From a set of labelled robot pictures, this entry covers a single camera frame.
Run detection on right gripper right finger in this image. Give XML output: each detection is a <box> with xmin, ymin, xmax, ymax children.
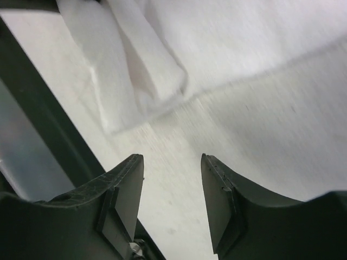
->
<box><xmin>201</xmin><ymin>154</ymin><xmax>346</xmax><ymax>259</ymax></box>

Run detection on white towel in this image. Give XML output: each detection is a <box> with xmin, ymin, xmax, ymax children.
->
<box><xmin>57</xmin><ymin>1</ymin><xmax>346</xmax><ymax>133</ymax></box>

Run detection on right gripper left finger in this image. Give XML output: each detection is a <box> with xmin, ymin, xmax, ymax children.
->
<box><xmin>1</xmin><ymin>154</ymin><xmax>144</xmax><ymax>259</ymax></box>

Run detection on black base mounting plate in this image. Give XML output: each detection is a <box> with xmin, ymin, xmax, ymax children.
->
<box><xmin>0</xmin><ymin>0</ymin><xmax>166</xmax><ymax>260</ymax></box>

